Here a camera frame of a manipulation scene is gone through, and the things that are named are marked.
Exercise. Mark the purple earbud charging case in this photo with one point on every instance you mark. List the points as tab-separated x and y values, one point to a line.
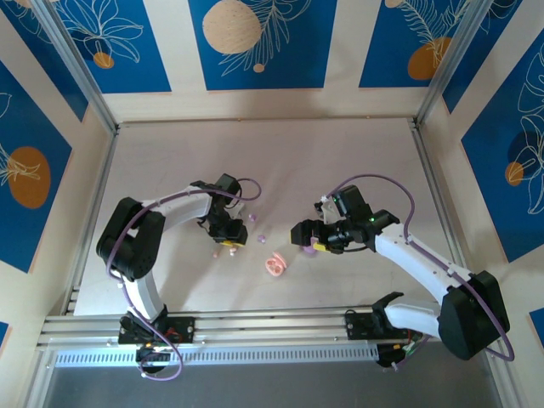
308	251

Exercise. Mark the pink earbud charging case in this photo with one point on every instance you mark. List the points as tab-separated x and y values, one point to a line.
275	265

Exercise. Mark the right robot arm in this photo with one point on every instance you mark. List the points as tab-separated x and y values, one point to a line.
472	323

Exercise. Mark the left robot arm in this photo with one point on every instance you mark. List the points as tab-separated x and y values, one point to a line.
132	246

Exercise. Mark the grey metal sheet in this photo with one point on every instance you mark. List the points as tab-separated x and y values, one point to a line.
272	391

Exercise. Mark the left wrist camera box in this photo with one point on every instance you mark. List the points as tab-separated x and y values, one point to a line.
238	210

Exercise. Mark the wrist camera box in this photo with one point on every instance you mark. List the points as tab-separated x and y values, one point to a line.
238	210
326	210

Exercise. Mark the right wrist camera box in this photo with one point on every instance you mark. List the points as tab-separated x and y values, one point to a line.
326	210

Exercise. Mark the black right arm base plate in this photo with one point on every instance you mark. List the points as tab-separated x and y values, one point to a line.
357	325

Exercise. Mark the aluminium mounting rail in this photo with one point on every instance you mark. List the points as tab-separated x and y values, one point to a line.
276	327

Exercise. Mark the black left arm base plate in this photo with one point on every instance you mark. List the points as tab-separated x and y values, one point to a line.
187	329

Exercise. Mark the aluminium table side rail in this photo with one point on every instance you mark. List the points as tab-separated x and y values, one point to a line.
97	200
427	161

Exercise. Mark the blue floral wall panel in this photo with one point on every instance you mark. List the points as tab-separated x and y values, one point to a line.
25	119
140	64
489	204
297	51
382	51

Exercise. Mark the aluminium frame post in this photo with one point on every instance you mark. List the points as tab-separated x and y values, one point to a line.
464	64
77	64

